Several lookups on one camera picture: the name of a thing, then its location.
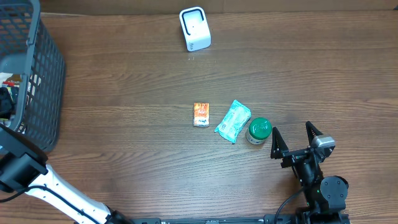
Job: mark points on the white barcode scanner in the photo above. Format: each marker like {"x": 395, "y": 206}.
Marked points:
{"x": 195, "y": 28}

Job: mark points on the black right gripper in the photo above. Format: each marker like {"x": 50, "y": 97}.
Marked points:
{"x": 279, "y": 149}

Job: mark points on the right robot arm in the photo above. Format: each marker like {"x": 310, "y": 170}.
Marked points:
{"x": 325, "y": 196}

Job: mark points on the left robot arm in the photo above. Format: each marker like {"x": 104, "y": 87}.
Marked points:
{"x": 24, "y": 170}

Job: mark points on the teal wet wipes pack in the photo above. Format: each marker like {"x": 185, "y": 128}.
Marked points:
{"x": 234, "y": 121}

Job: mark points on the grey plastic mesh basket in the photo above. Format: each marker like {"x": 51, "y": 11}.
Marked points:
{"x": 28, "y": 50}

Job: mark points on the green lid jar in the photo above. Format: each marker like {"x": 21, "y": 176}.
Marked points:
{"x": 258, "y": 131}

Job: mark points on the orange tissue pack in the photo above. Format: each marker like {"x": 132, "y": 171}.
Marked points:
{"x": 201, "y": 115}

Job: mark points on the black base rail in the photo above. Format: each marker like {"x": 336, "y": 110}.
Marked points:
{"x": 211, "y": 221}

